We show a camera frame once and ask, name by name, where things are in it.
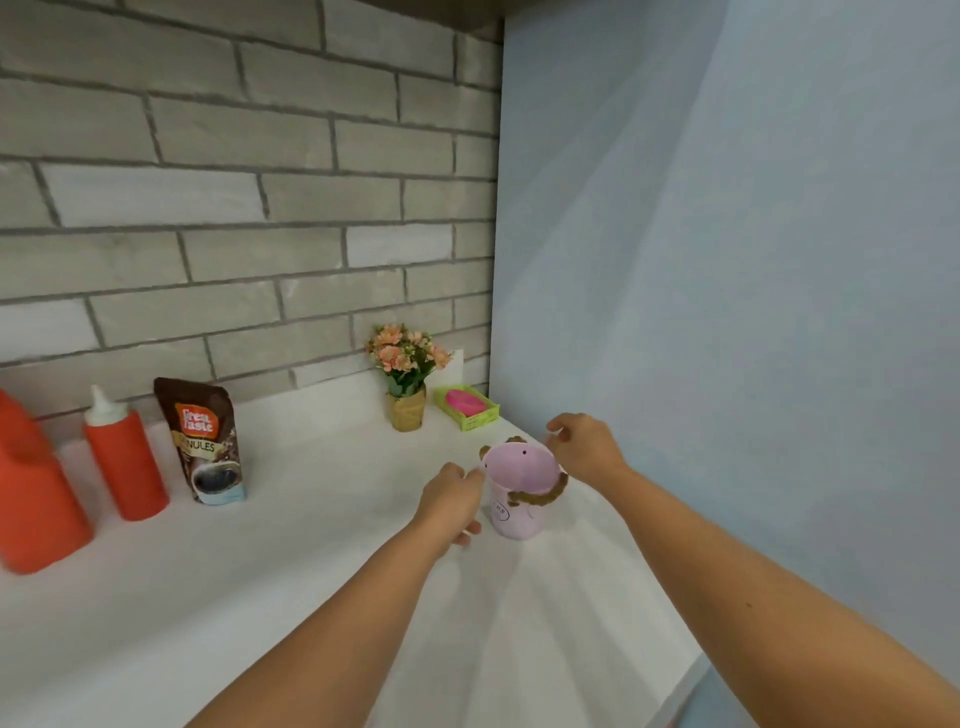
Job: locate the brown coffee pouch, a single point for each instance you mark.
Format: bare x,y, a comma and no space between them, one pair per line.
202,442

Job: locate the person's left forearm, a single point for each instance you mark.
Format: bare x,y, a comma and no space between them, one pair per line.
330,645

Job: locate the orange jug with white cap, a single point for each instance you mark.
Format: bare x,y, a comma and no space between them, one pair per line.
34,510

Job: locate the white countertop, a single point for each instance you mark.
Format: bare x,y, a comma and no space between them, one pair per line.
225,585

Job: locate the person's left hand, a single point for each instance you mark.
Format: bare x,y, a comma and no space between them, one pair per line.
446,506

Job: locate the person's right forearm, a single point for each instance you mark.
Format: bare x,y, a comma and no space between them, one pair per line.
787,615

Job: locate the pink flowers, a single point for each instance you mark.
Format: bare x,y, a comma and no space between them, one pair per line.
405,360

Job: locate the person's right hand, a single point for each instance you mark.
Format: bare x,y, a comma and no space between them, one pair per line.
589,454

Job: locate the orange squeeze bottle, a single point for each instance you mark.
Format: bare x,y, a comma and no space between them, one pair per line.
127,465

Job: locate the green plastic basket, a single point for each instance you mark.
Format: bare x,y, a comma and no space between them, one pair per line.
476,421

